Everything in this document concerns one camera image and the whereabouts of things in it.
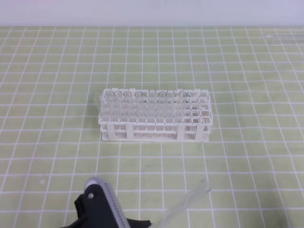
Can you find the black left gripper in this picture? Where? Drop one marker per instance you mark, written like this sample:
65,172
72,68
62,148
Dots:
84,222

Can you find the clear glass test tube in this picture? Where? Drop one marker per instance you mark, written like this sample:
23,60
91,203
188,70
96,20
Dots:
191,197

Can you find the green checkered tablecloth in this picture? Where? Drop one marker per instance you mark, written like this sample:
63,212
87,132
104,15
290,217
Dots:
50,143

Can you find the white plastic test tube rack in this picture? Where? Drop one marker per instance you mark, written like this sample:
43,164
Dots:
118,116

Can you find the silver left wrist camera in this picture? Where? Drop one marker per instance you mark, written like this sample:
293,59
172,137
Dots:
104,209

